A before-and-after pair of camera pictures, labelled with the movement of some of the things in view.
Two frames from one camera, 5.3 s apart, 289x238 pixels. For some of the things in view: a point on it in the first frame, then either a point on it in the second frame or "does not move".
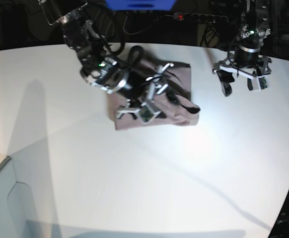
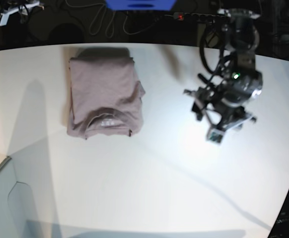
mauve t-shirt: (166, 97) → (105, 94)
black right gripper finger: (226, 78) → (199, 109)
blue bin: (140, 5) does not move
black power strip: (192, 17) does not move
